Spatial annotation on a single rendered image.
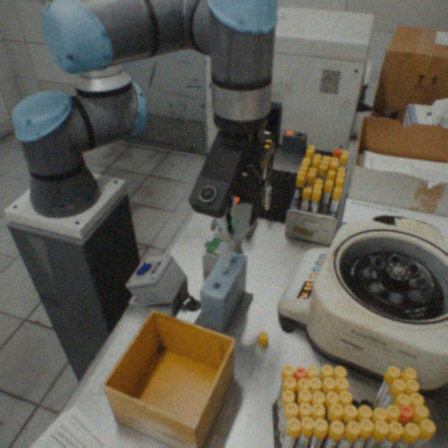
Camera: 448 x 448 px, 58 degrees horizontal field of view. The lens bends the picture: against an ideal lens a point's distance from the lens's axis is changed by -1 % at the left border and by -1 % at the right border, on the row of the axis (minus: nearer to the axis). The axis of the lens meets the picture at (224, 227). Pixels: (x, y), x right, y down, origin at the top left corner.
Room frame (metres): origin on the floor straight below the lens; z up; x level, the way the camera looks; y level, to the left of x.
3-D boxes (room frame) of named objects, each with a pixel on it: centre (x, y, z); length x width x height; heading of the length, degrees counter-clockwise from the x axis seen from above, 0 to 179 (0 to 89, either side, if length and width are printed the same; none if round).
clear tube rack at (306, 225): (0.74, -0.21, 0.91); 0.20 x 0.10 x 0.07; 161
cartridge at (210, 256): (0.55, 0.01, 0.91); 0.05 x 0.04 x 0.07; 71
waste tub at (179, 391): (0.29, 0.07, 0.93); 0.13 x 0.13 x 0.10; 67
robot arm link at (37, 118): (0.76, 0.35, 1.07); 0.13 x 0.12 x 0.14; 129
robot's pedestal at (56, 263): (0.76, 0.36, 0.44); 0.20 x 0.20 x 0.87; 71
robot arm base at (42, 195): (0.76, 0.36, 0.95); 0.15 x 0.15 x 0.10
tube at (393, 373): (0.27, -0.21, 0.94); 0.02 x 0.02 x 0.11
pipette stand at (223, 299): (0.45, 0.00, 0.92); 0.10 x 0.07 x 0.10; 156
